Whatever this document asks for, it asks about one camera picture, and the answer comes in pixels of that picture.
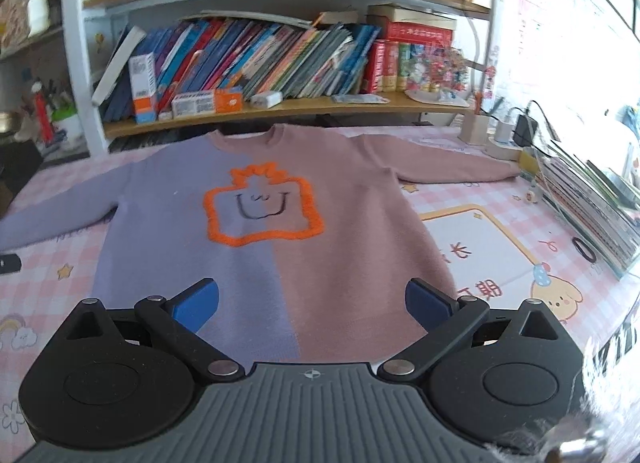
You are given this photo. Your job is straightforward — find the pink wall calendar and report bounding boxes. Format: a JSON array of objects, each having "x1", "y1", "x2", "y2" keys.
[{"x1": 492, "y1": 0, "x2": 640, "y2": 129}]

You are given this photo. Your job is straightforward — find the white power strip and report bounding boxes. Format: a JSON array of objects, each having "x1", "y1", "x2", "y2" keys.
[{"x1": 486, "y1": 134, "x2": 522, "y2": 162}]

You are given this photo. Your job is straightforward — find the green and white cup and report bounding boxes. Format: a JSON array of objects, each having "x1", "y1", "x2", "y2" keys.
[{"x1": 51, "y1": 106, "x2": 84, "y2": 145}]

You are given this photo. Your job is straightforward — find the slanted stack of books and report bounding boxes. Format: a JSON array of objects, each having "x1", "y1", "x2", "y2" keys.
[{"x1": 539, "y1": 140, "x2": 640, "y2": 279}]

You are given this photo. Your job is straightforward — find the tall white and orange box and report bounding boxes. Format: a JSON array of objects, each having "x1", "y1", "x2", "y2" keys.
[{"x1": 129, "y1": 54, "x2": 159, "y2": 125}]

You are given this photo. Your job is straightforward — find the red bottle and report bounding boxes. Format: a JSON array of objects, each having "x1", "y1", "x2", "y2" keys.
[{"x1": 31, "y1": 79, "x2": 55, "y2": 145}]

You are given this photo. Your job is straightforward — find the purple and pink sweater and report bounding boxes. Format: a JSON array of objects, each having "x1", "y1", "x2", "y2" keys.
[{"x1": 0, "y1": 123, "x2": 523, "y2": 364}]

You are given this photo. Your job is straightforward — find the red dictionary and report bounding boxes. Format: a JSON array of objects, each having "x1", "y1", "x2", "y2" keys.
[{"x1": 361, "y1": 40, "x2": 387, "y2": 94}]

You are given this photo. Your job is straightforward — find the long white carton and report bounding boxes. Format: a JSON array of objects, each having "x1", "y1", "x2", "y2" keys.
[{"x1": 171, "y1": 92, "x2": 217, "y2": 118}]

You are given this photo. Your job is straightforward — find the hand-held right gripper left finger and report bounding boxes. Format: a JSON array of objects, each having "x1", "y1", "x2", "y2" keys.
[{"x1": 62, "y1": 278, "x2": 247, "y2": 384}]

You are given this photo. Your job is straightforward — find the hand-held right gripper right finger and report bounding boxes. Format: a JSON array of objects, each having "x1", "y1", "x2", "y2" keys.
[{"x1": 376, "y1": 278, "x2": 568, "y2": 384}]

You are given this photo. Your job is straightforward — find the blue and white plastic packet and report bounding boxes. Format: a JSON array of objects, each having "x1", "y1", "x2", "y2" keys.
[{"x1": 331, "y1": 92, "x2": 391, "y2": 105}]

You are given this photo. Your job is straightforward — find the row of colourful books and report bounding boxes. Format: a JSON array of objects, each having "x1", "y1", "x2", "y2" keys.
[{"x1": 92, "y1": 17, "x2": 383, "y2": 124}]

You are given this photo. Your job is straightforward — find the black hair tie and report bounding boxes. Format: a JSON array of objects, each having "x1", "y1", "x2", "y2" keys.
[{"x1": 571, "y1": 237, "x2": 597, "y2": 264}]

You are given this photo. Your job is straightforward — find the clear case of colourful figurines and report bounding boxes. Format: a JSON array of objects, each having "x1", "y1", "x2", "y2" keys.
[{"x1": 404, "y1": 44, "x2": 470, "y2": 103}]

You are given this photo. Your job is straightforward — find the beige flat box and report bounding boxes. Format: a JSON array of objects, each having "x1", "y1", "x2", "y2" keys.
[{"x1": 366, "y1": 4, "x2": 458, "y2": 28}]

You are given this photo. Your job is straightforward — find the black plug adapter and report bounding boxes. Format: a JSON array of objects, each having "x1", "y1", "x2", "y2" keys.
[{"x1": 514, "y1": 114, "x2": 539, "y2": 147}]

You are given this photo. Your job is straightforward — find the beige pen holder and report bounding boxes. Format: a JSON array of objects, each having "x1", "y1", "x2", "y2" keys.
[{"x1": 459, "y1": 114, "x2": 494, "y2": 145}]

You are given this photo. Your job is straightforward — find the red flat box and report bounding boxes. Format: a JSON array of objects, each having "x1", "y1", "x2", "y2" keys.
[{"x1": 384, "y1": 20, "x2": 454, "y2": 49}]

